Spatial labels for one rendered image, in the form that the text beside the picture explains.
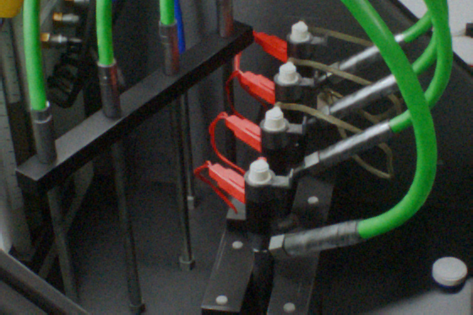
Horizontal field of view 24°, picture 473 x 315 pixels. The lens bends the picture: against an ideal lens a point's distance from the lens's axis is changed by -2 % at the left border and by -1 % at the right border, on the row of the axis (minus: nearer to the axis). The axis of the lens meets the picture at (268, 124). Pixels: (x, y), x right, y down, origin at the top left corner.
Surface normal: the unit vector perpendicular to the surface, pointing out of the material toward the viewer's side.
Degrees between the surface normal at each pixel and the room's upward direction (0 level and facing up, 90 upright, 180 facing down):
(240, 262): 0
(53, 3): 90
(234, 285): 0
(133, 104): 0
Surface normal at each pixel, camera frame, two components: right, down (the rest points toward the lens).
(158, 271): -0.02, -0.81
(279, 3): -0.17, 0.58
